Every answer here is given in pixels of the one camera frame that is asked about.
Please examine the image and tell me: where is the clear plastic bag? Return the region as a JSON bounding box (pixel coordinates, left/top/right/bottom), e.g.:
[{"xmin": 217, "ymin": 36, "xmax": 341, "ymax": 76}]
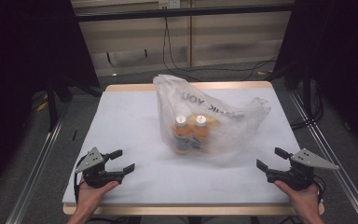
[{"xmin": 152, "ymin": 74, "xmax": 272, "ymax": 157}]

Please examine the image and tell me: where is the black hanging cable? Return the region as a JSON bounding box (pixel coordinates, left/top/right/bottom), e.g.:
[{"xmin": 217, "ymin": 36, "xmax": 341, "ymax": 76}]
[{"xmin": 161, "ymin": 17, "xmax": 201, "ymax": 82}]

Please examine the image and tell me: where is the black curtain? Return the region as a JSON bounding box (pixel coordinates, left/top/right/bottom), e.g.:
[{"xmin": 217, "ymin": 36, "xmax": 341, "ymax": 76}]
[
  {"xmin": 0, "ymin": 0, "xmax": 101, "ymax": 201},
  {"xmin": 272, "ymin": 0, "xmax": 358, "ymax": 158}
]

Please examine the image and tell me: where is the wall outlet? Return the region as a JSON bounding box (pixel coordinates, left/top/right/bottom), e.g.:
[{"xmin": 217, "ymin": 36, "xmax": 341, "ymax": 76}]
[{"xmin": 158, "ymin": 0, "xmax": 181, "ymax": 10}]

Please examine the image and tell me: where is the black metal stand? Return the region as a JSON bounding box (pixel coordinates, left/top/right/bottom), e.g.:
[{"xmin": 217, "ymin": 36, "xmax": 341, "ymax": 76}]
[
  {"xmin": 282, "ymin": 62, "xmax": 324, "ymax": 131},
  {"xmin": 45, "ymin": 74, "xmax": 102, "ymax": 133}
]

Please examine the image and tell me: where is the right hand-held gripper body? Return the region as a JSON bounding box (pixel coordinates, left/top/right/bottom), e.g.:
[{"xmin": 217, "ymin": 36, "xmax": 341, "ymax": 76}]
[{"xmin": 266, "ymin": 147, "xmax": 340, "ymax": 191}]

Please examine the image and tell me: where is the person's left hand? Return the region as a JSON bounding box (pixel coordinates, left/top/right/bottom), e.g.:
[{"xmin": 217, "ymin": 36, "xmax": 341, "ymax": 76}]
[{"xmin": 76, "ymin": 179, "xmax": 121, "ymax": 213}]

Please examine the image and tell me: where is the orange bottle with white cap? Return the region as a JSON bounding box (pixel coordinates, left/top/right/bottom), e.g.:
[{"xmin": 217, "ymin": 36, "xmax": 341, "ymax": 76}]
[
  {"xmin": 192, "ymin": 114, "xmax": 211, "ymax": 151},
  {"xmin": 172, "ymin": 114, "xmax": 194, "ymax": 154}
]

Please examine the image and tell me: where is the person's right hand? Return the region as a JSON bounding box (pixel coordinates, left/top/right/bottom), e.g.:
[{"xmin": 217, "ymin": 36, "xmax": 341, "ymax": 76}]
[{"xmin": 273, "ymin": 179, "xmax": 322, "ymax": 217}]

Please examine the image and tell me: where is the black horizontal bar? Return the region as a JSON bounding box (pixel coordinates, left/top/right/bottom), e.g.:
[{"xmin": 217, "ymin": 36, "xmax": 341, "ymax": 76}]
[{"xmin": 74, "ymin": 3, "xmax": 296, "ymax": 22}]

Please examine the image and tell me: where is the metal floor rail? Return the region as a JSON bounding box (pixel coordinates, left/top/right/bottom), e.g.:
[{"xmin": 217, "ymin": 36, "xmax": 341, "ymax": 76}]
[
  {"xmin": 288, "ymin": 90, "xmax": 358, "ymax": 224},
  {"xmin": 5, "ymin": 104, "xmax": 71, "ymax": 224}
]

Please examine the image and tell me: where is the black floor cable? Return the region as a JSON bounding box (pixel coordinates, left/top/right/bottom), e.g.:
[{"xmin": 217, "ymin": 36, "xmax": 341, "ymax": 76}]
[{"xmin": 195, "ymin": 55, "xmax": 278, "ymax": 82}]

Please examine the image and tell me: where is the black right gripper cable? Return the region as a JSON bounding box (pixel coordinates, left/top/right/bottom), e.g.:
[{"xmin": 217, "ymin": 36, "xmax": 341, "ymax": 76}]
[{"xmin": 312, "ymin": 175, "xmax": 327, "ymax": 203}]

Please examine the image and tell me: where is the white table mat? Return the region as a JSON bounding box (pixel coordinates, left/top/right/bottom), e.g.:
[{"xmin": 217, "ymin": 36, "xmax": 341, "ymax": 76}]
[{"xmin": 62, "ymin": 87, "xmax": 302, "ymax": 206}]

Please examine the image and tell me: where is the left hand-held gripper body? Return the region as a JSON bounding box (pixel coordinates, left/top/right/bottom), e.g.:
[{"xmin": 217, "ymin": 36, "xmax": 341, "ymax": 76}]
[{"xmin": 75, "ymin": 147, "xmax": 126, "ymax": 189}]

